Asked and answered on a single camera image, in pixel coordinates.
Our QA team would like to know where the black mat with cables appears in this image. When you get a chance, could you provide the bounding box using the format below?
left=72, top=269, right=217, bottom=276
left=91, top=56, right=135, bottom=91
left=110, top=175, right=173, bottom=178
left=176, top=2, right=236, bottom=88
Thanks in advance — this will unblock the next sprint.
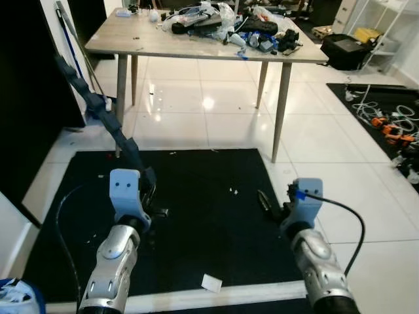
left=327, top=83, right=419, bottom=184

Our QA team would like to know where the black rug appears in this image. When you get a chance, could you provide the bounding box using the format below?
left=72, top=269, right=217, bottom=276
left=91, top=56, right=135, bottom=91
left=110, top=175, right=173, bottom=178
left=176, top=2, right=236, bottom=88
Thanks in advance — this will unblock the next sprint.
left=23, top=148, right=308, bottom=305

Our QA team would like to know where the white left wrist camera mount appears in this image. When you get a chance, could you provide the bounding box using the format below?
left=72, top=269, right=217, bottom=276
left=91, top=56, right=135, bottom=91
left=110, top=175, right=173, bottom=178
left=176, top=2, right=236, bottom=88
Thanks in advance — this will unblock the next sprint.
left=109, top=169, right=151, bottom=226

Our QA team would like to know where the white paper scrap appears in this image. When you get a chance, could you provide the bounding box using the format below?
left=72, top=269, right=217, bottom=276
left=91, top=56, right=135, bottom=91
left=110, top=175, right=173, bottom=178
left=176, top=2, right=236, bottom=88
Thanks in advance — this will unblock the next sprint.
left=201, top=273, right=223, bottom=292

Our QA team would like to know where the yellow box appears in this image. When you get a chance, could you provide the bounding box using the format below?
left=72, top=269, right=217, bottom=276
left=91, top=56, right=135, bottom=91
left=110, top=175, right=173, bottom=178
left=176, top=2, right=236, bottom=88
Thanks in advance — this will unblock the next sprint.
left=354, top=27, right=382, bottom=44

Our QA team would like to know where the orange tool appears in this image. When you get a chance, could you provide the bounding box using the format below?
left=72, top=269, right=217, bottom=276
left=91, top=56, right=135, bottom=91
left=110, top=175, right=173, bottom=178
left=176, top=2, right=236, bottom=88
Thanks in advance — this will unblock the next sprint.
left=370, top=116, right=416, bottom=146

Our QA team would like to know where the small black gadget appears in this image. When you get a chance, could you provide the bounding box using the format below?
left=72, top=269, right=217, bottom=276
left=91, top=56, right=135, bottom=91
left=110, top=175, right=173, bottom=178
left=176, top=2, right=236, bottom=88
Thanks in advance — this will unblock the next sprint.
left=278, top=29, right=303, bottom=54

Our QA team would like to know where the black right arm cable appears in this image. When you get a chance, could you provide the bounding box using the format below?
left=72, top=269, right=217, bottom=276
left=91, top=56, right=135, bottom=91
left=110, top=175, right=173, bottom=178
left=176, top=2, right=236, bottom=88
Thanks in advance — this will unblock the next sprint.
left=304, top=192, right=366, bottom=275

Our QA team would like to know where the white coiled cable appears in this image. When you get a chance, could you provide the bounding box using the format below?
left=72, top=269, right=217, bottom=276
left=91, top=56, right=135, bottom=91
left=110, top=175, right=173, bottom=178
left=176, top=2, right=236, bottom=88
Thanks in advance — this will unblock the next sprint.
left=346, top=92, right=407, bottom=126

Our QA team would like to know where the flat black pouch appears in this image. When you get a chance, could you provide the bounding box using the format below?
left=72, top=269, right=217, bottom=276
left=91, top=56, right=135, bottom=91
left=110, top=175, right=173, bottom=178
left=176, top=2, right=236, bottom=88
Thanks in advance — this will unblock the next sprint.
left=172, top=16, right=223, bottom=35

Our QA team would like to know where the light wooden table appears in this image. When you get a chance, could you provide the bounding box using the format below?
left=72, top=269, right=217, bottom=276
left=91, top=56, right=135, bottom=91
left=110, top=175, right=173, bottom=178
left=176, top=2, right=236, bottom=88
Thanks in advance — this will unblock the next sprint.
left=85, top=8, right=329, bottom=164

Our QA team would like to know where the blue handled mop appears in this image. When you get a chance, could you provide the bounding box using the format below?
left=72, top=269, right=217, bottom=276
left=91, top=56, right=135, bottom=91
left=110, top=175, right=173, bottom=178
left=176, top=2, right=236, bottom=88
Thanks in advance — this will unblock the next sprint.
left=56, top=0, right=115, bottom=112

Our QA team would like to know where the long black strap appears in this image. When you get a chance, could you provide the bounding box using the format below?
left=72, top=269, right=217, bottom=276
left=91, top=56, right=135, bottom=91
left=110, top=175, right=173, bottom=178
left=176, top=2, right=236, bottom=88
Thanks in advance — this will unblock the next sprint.
left=54, top=56, right=156, bottom=190

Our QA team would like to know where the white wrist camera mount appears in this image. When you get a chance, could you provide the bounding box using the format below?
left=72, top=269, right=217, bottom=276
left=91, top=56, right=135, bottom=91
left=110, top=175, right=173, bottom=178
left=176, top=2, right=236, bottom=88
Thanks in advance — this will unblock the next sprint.
left=287, top=178, right=324, bottom=228
left=109, top=169, right=151, bottom=226

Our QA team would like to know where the blue rubbish bin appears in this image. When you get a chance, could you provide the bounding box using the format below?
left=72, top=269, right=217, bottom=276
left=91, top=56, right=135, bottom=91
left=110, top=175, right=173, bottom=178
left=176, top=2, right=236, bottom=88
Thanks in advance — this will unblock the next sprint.
left=0, top=278, right=46, bottom=314

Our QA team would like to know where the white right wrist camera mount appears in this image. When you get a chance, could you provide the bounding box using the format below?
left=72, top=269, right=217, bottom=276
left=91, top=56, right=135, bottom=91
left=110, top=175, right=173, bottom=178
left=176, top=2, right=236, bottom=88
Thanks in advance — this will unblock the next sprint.
left=287, top=178, right=324, bottom=228

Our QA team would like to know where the clear plastic bag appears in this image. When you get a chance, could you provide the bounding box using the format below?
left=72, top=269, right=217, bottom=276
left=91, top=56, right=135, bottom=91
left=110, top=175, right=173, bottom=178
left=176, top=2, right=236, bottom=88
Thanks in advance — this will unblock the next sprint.
left=209, top=3, right=240, bottom=40

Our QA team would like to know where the white shelf rack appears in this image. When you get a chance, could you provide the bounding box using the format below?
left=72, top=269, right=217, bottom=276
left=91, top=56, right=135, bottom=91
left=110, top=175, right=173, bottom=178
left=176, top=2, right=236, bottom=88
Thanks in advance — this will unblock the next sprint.
left=331, top=0, right=419, bottom=66

